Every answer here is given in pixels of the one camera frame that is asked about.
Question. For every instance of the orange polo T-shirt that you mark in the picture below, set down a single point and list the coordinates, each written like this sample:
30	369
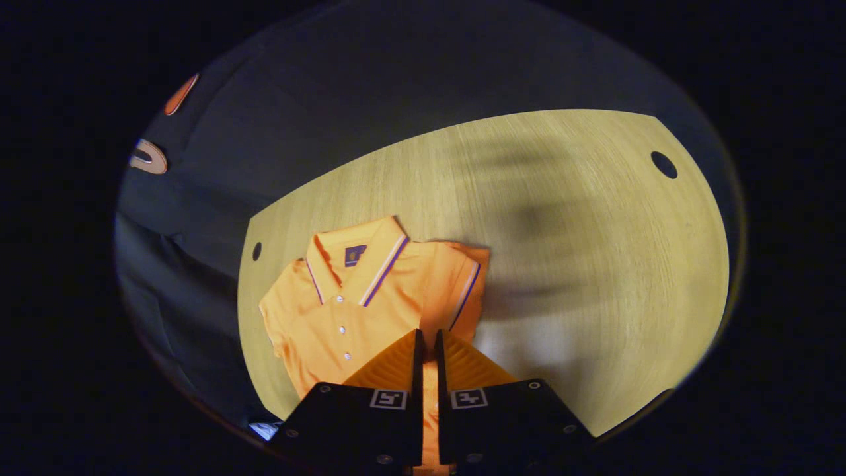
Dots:
344	311

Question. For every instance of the black backdrop cloth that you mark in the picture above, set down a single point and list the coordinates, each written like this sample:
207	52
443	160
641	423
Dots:
297	119

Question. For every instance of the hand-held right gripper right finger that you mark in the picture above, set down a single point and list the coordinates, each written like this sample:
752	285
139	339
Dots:
502	423

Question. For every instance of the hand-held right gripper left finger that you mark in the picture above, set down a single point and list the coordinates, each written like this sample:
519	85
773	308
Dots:
370	423

